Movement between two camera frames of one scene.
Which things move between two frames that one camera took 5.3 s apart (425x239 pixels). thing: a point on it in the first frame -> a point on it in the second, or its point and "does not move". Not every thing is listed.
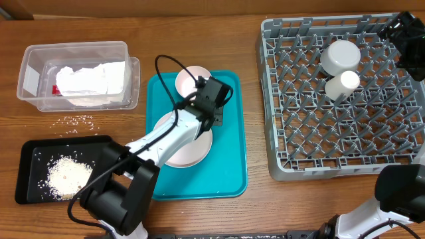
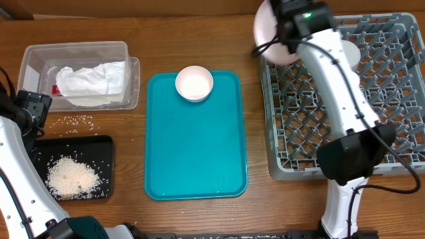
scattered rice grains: (69, 124) does not move
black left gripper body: (218, 114) -> (34, 109)
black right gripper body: (410, 40) -> (286, 38)
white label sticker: (31, 81) does not move
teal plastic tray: (223, 175) does not move
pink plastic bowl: (184, 82) does not move
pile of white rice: (66, 175) does not move
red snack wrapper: (55, 89) does not move
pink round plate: (194, 153) -> (265, 29)
